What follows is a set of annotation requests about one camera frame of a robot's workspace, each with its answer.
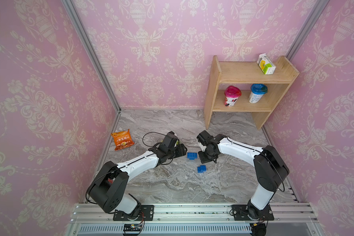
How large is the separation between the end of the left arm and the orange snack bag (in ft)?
1.23

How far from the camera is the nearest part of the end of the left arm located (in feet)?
2.12

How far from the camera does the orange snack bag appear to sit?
0.99 metres
